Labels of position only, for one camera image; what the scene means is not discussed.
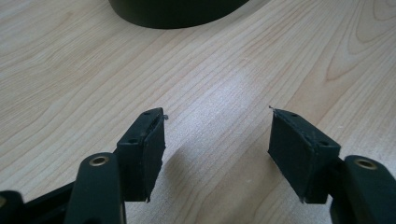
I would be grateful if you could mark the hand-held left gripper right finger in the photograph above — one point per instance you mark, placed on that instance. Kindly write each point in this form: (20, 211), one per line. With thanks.
(300, 152)

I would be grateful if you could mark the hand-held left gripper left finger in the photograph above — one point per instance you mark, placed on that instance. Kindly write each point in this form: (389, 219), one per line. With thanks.
(143, 165)

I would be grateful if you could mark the black round container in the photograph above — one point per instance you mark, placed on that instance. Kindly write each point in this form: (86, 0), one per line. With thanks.
(177, 14)

